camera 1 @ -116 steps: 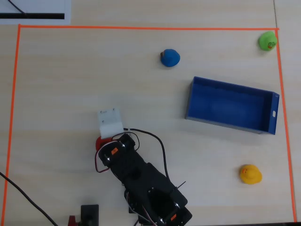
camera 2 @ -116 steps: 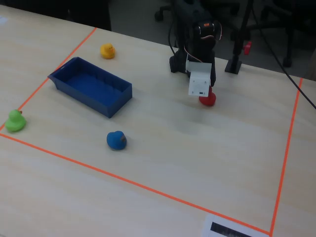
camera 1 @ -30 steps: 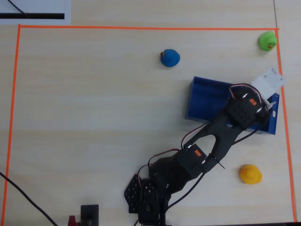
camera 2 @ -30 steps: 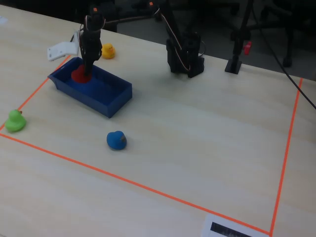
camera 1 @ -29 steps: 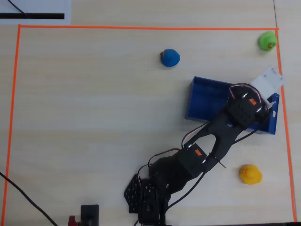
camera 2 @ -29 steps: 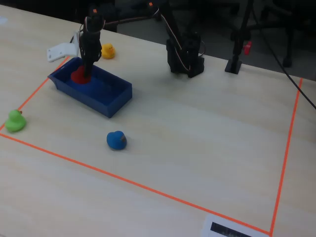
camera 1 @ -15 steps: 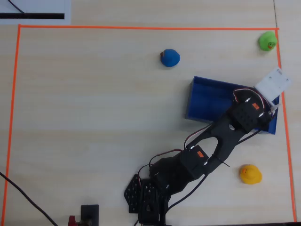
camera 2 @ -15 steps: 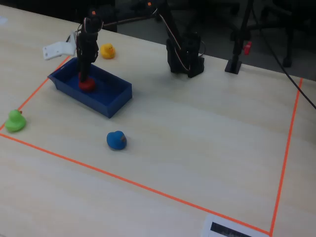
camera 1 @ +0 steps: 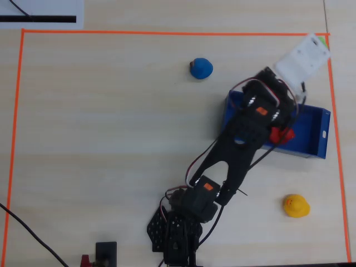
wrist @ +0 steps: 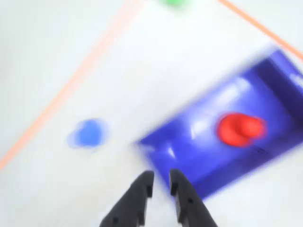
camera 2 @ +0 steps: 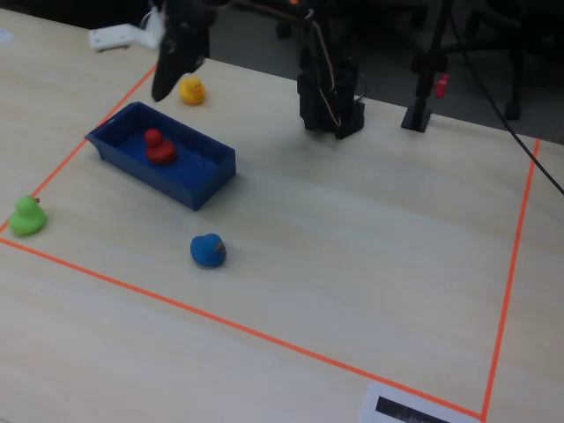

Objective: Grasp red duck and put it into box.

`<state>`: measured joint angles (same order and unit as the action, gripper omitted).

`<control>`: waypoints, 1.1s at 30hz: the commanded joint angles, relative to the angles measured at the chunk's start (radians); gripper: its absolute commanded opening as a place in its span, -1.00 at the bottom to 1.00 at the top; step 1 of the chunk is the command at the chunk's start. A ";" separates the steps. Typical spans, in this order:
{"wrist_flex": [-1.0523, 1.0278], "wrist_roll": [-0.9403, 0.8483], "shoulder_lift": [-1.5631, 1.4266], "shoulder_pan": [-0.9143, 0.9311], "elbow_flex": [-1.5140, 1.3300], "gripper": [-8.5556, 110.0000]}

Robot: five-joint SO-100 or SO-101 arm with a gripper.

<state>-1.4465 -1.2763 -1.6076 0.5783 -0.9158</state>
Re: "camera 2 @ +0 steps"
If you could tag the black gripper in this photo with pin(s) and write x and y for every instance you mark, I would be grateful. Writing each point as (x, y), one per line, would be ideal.
(180, 45)

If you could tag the green rubber duck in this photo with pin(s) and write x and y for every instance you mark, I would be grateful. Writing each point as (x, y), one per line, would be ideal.
(27, 218)

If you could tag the black office chair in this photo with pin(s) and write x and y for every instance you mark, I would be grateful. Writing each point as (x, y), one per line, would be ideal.
(513, 53)

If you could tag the yellow rubber duck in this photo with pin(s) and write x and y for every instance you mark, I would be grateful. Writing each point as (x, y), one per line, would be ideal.
(192, 91)

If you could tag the blue rubber duck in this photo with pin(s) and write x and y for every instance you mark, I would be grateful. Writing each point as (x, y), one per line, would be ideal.
(207, 251)

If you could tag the blue plastic box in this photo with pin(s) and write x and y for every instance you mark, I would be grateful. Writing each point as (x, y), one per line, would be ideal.
(211, 176)

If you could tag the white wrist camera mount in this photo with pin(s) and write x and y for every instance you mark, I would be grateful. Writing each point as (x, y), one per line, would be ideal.
(114, 37)

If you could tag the red rubber duck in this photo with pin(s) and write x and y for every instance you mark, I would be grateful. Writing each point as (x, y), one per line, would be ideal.
(158, 152)

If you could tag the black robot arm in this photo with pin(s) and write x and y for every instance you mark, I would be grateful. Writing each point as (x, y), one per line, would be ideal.
(326, 110)

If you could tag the black clamp stand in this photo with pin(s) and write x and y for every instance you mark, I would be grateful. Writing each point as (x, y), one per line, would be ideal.
(416, 116)

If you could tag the white paper with black bar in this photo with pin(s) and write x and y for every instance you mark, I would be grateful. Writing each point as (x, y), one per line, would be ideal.
(370, 405)

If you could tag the orange tape strip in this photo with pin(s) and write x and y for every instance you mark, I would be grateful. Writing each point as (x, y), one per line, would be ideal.
(61, 167)
(514, 264)
(264, 336)

